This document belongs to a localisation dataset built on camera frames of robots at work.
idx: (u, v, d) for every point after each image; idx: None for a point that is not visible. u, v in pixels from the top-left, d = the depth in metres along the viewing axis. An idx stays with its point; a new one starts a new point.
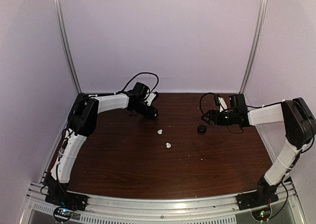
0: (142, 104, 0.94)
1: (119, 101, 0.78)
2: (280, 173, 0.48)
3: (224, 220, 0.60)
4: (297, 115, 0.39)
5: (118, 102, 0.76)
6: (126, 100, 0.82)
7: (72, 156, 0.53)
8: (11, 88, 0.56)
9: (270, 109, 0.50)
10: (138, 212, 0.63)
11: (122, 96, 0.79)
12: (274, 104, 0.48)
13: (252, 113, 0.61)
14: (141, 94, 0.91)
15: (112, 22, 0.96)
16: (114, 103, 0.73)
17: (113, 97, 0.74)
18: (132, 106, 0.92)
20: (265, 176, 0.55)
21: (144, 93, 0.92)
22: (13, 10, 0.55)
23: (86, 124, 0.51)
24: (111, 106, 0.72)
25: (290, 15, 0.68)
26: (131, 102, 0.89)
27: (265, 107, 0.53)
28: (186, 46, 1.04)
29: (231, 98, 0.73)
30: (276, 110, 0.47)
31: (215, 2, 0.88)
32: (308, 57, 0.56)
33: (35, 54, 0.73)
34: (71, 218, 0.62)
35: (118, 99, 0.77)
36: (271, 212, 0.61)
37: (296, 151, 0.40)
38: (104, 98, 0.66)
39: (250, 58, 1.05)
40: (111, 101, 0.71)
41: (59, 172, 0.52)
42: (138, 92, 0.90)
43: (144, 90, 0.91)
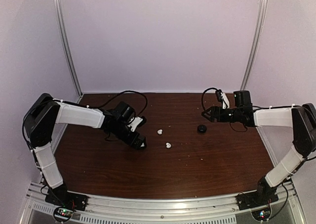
0: (123, 128, 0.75)
1: (91, 119, 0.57)
2: (281, 176, 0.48)
3: (224, 220, 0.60)
4: (307, 122, 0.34)
5: (90, 116, 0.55)
6: (100, 119, 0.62)
7: (50, 164, 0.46)
8: (11, 89, 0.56)
9: (278, 112, 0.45)
10: (138, 212, 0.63)
11: (96, 114, 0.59)
12: (282, 109, 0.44)
13: (258, 114, 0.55)
14: (124, 118, 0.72)
15: (112, 21, 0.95)
16: (84, 116, 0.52)
17: (87, 110, 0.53)
18: (107, 128, 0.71)
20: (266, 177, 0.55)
21: (127, 116, 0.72)
22: (13, 10, 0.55)
23: (37, 132, 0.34)
24: (79, 119, 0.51)
25: (291, 16, 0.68)
26: (106, 124, 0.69)
27: (274, 110, 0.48)
28: (187, 46, 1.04)
29: (236, 95, 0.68)
30: (283, 114, 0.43)
31: (215, 2, 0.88)
32: (309, 57, 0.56)
33: (35, 54, 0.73)
34: (71, 218, 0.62)
35: (92, 114, 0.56)
36: (271, 212, 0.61)
37: (302, 158, 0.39)
38: (72, 106, 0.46)
39: (250, 58, 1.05)
40: (80, 114, 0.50)
41: (49, 180, 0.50)
42: (120, 113, 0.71)
43: (128, 112, 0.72)
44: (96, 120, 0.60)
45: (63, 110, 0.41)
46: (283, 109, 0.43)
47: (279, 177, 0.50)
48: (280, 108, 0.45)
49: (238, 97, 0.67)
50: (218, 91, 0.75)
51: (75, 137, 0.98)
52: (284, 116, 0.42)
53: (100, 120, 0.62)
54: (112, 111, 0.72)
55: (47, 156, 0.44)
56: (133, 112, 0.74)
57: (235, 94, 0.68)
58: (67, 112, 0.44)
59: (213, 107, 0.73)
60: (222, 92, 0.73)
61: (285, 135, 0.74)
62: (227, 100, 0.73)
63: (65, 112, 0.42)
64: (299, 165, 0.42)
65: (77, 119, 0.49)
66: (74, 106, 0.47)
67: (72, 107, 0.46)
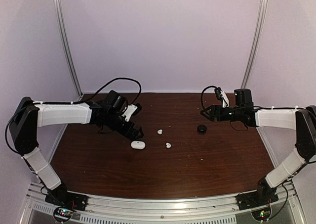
0: (116, 119, 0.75)
1: (77, 115, 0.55)
2: (282, 178, 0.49)
3: (224, 220, 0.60)
4: (311, 126, 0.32)
5: (75, 113, 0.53)
6: (87, 113, 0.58)
7: (43, 168, 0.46)
8: (11, 88, 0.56)
9: (281, 113, 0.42)
10: (138, 212, 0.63)
11: (81, 108, 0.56)
12: (285, 111, 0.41)
13: (260, 113, 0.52)
14: (116, 107, 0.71)
15: (112, 21, 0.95)
16: (68, 114, 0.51)
17: (69, 107, 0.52)
18: (98, 120, 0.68)
20: (267, 178, 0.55)
21: (119, 106, 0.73)
22: (13, 10, 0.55)
23: (21, 139, 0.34)
24: (64, 118, 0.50)
25: (290, 16, 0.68)
26: (97, 116, 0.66)
27: (276, 111, 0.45)
28: (187, 46, 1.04)
29: (237, 93, 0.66)
30: (285, 116, 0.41)
31: (215, 2, 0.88)
32: (309, 57, 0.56)
33: (35, 54, 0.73)
34: (71, 218, 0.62)
35: (77, 111, 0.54)
36: (271, 212, 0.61)
37: (304, 161, 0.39)
38: (54, 107, 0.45)
39: (250, 58, 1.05)
40: (64, 113, 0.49)
41: (46, 182, 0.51)
42: (111, 103, 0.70)
43: (119, 101, 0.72)
44: (83, 113, 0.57)
45: (45, 112, 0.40)
46: (287, 110, 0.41)
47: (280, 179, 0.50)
48: (282, 110, 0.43)
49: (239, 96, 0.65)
50: (218, 90, 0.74)
51: (75, 137, 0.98)
52: (287, 118, 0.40)
53: (88, 113, 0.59)
54: (101, 103, 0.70)
55: (38, 160, 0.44)
56: (125, 101, 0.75)
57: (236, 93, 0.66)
58: (49, 113, 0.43)
59: (213, 106, 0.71)
60: (221, 90, 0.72)
61: (286, 136, 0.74)
62: (226, 99, 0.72)
63: (47, 114, 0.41)
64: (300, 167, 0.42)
65: (61, 118, 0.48)
66: (55, 106, 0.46)
67: (54, 108, 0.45)
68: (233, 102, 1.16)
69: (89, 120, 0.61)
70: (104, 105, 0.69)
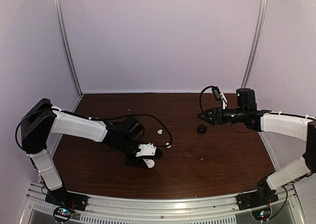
0: (126, 144, 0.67)
1: (92, 132, 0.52)
2: (284, 182, 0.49)
3: (224, 220, 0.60)
4: None
5: (90, 130, 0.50)
6: (102, 132, 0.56)
7: (49, 168, 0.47)
8: (11, 88, 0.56)
9: (292, 123, 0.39)
10: (138, 213, 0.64)
11: (98, 126, 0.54)
12: (295, 120, 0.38)
13: (266, 118, 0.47)
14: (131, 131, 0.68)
15: (112, 21, 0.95)
16: (84, 128, 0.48)
17: (87, 121, 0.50)
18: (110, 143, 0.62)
20: (267, 180, 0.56)
21: (133, 132, 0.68)
22: (13, 11, 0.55)
23: (30, 139, 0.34)
24: (78, 131, 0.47)
25: (291, 16, 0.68)
26: (110, 139, 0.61)
27: (285, 118, 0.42)
28: (187, 45, 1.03)
29: (239, 94, 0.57)
30: (296, 126, 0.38)
31: (215, 2, 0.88)
32: (309, 58, 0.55)
33: (34, 55, 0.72)
34: (71, 218, 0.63)
35: (93, 127, 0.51)
36: (271, 212, 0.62)
37: (309, 172, 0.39)
38: (70, 117, 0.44)
39: (250, 58, 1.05)
40: (79, 127, 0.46)
41: (48, 182, 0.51)
42: (127, 128, 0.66)
43: (136, 127, 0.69)
44: (98, 132, 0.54)
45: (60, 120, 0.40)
46: (297, 119, 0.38)
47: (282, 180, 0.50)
48: (292, 118, 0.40)
49: (242, 98, 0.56)
50: (217, 90, 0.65)
51: (75, 137, 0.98)
52: (297, 128, 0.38)
53: (103, 132, 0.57)
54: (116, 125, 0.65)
55: (45, 161, 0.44)
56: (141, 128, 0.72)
57: (238, 94, 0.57)
58: (64, 122, 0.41)
59: (212, 108, 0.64)
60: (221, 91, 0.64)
61: (287, 137, 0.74)
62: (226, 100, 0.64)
63: (62, 123, 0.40)
64: (305, 174, 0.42)
65: (75, 131, 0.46)
66: (72, 117, 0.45)
67: (71, 117, 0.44)
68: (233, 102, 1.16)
69: (102, 139, 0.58)
70: (121, 128, 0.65)
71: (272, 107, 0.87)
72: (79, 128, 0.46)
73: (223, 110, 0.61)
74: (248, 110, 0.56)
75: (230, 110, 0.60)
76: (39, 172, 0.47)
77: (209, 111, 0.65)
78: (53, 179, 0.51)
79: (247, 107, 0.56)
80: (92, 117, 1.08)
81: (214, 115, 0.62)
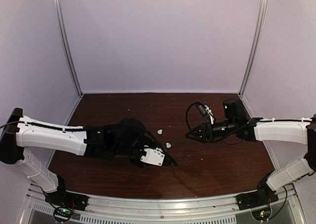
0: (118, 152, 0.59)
1: (68, 146, 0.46)
2: (285, 181, 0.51)
3: (224, 220, 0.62)
4: None
5: (65, 145, 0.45)
6: (80, 147, 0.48)
7: (34, 175, 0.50)
8: (11, 88, 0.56)
9: (288, 128, 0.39)
10: (138, 213, 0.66)
11: (74, 141, 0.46)
12: (292, 126, 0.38)
13: (260, 128, 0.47)
14: (126, 139, 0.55)
15: (112, 21, 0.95)
16: (57, 143, 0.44)
17: (60, 134, 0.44)
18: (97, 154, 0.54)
20: (268, 182, 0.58)
21: (128, 139, 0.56)
22: (13, 11, 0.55)
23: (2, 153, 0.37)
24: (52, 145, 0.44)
25: (290, 16, 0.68)
26: (96, 151, 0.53)
27: (280, 125, 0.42)
28: (186, 45, 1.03)
29: (227, 107, 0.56)
30: (293, 131, 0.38)
31: (215, 2, 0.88)
32: (309, 58, 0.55)
33: (34, 56, 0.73)
34: (71, 218, 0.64)
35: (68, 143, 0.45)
36: (271, 212, 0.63)
37: (311, 171, 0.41)
38: (42, 131, 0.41)
39: (250, 58, 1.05)
40: (51, 142, 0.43)
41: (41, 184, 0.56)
42: (119, 137, 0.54)
43: (131, 133, 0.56)
44: (75, 146, 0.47)
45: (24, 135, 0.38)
46: (294, 124, 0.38)
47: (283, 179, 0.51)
48: (287, 123, 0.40)
49: (231, 109, 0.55)
50: (201, 105, 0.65)
51: None
52: (295, 133, 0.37)
53: (82, 147, 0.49)
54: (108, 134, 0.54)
55: (31, 169, 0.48)
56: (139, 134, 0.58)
57: (226, 106, 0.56)
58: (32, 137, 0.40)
59: (201, 124, 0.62)
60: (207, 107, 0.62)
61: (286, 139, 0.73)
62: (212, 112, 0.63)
63: (29, 137, 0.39)
64: (306, 174, 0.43)
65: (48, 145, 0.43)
66: (45, 130, 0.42)
67: (40, 131, 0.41)
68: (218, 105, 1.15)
69: (83, 153, 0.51)
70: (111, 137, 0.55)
71: (272, 106, 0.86)
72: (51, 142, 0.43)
73: (212, 124, 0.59)
74: (239, 120, 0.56)
75: (217, 122, 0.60)
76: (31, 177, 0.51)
77: (198, 128, 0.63)
78: (46, 182, 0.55)
79: (237, 118, 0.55)
80: (92, 117, 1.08)
81: (204, 133, 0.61)
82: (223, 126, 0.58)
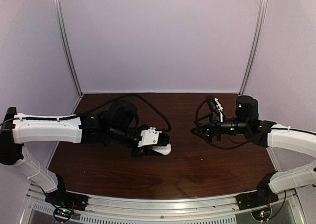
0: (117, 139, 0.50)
1: (65, 134, 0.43)
2: (288, 186, 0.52)
3: (224, 220, 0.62)
4: None
5: (60, 134, 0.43)
6: (76, 133, 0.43)
7: (33, 175, 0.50)
8: (11, 89, 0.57)
9: (305, 141, 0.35)
10: (138, 213, 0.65)
11: (68, 128, 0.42)
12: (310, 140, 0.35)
13: (275, 135, 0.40)
14: (121, 121, 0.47)
15: (112, 21, 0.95)
16: (53, 134, 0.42)
17: (55, 124, 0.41)
18: (94, 141, 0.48)
20: (271, 184, 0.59)
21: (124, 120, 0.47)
22: (13, 11, 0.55)
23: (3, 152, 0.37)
24: (49, 136, 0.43)
25: (290, 17, 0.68)
26: (92, 137, 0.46)
27: (299, 136, 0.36)
28: (187, 45, 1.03)
29: (241, 106, 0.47)
30: (310, 145, 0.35)
31: (215, 2, 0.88)
32: (309, 58, 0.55)
33: (34, 56, 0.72)
34: (70, 218, 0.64)
35: (63, 131, 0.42)
36: (271, 212, 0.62)
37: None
38: (35, 123, 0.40)
39: (250, 59, 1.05)
40: (47, 132, 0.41)
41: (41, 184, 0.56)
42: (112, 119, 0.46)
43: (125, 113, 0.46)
44: (71, 133, 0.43)
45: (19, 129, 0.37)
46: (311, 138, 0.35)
47: (289, 186, 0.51)
48: (304, 135, 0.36)
49: (244, 109, 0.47)
50: (212, 100, 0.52)
51: None
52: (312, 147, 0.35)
53: (78, 133, 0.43)
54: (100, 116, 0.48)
55: (30, 169, 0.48)
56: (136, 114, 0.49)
57: (240, 105, 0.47)
58: (27, 132, 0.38)
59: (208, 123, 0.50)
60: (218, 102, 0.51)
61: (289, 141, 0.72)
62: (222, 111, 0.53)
63: (24, 132, 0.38)
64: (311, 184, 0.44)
65: (47, 135, 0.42)
66: (38, 121, 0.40)
67: (34, 123, 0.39)
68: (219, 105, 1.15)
69: (81, 141, 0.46)
70: (106, 118, 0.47)
71: (272, 106, 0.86)
72: (49, 132, 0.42)
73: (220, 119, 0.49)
74: (252, 122, 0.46)
75: (225, 118, 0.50)
76: (30, 177, 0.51)
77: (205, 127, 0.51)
78: (47, 182, 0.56)
79: (251, 119, 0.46)
80: None
81: (211, 132, 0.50)
82: (233, 123, 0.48)
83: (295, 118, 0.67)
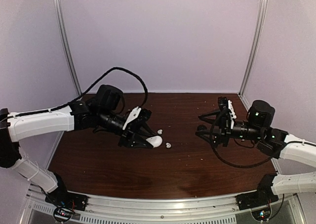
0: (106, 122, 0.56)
1: (59, 123, 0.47)
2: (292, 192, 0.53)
3: (223, 220, 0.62)
4: None
5: (54, 124, 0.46)
6: (69, 120, 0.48)
7: (33, 175, 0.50)
8: (12, 89, 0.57)
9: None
10: (138, 213, 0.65)
11: (61, 116, 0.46)
12: None
13: (290, 149, 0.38)
14: (107, 104, 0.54)
15: (112, 20, 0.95)
16: (47, 125, 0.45)
17: (47, 115, 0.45)
18: (87, 125, 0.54)
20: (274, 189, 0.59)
21: (110, 103, 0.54)
22: (13, 11, 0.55)
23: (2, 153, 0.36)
24: (42, 129, 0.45)
25: (290, 17, 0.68)
26: (84, 122, 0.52)
27: None
28: (187, 45, 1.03)
29: (257, 115, 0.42)
30: None
31: (215, 2, 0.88)
32: (310, 58, 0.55)
33: (34, 56, 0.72)
34: (71, 218, 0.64)
35: (56, 121, 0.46)
36: (271, 212, 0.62)
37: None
38: (28, 118, 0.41)
39: (250, 59, 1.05)
40: (41, 124, 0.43)
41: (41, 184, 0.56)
42: (100, 103, 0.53)
43: (109, 97, 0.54)
44: (63, 121, 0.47)
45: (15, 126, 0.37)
46: None
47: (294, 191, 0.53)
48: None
49: (260, 118, 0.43)
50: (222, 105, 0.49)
51: (74, 137, 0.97)
52: None
53: (71, 120, 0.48)
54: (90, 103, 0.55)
55: (29, 169, 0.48)
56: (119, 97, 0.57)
57: (256, 113, 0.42)
58: (22, 128, 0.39)
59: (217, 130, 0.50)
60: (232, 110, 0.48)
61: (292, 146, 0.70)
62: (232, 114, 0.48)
63: (19, 128, 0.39)
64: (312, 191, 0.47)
65: (41, 128, 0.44)
66: (30, 117, 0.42)
67: (27, 118, 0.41)
68: None
69: (74, 127, 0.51)
70: (94, 104, 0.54)
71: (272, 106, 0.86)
72: (42, 125, 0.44)
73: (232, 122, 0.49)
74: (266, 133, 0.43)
75: (238, 122, 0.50)
76: (30, 177, 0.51)
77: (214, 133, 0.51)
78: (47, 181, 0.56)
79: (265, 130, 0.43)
80: None
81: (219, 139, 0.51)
82: (244, 128, 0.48)
83: (295, 118, 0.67)
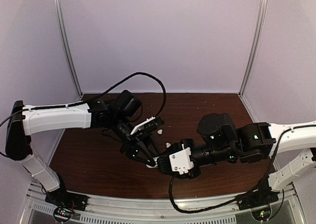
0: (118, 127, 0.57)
1: (76, 119, 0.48)
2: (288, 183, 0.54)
3: (224, 220, 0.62)
4: None
5: (69, 120, 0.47)
6: (86, 118, 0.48)
7: (38, 173, 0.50)
8: (11, 89, 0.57)
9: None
10: (138, 212, 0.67)
11: (78, 113, 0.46)
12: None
13: (284, 142, 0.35)
14: (127, 110, 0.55)
15: (112, 21, 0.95)
16: (62, 120, 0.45)
17: (64, 110, 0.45)
18: (101, 124, 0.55)
20: (273, 188, 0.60)
21: (129, 109, 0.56)
22: (13, 11, 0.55)
23: (14, 146, 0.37)
24: (58, 124, 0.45)
25: (290, 17, 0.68)
26: (100, 119, 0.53)
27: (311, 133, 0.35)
28: (186, 45, 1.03)
29: (214, 135, 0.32)
30: None
31: (214, 3, 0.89)
32: (309, 58, 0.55)
33: (34, 57, 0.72)
34: (71, 218, 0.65)
35: (72, 116, 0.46)
36: (271, 212, 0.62)
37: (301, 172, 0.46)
38: (44, 112, 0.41)
39: (250, 58, 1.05)
40: (56, 119, 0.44)
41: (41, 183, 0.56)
42: (121, 106, 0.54)
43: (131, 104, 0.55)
44: (81, 118, 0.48)
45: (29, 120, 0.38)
46: None
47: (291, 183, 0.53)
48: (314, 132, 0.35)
49: (219, 138, 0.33)
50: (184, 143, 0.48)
51: (74, 137, 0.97)
52: None
53: (88, 117, 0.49)
54: (109, 104, 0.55)
55: (36, 165, 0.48)
56: (139, 105, 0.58)
57: (212, 136, 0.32)
58: (36, 121, 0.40)
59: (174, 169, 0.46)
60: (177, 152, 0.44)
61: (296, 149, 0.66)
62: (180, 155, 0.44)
63: (34, 121, 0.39)
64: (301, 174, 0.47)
65: (57, 123, 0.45)
66: (46, 111, 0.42)
67: (43, 112, 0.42)
68: (218, 105, 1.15)
69: (90, 125, 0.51)
70: (113, 107, 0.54)
71: (272, 106, 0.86)
72: (58, 120, 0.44)
73: (190, 152, 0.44)
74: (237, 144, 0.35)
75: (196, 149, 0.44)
76: (34, 175, 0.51)
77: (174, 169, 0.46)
78: (48, 181, 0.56)
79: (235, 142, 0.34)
80: None
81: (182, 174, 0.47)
82: (208, 152, 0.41)
83: (294, 118, 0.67)
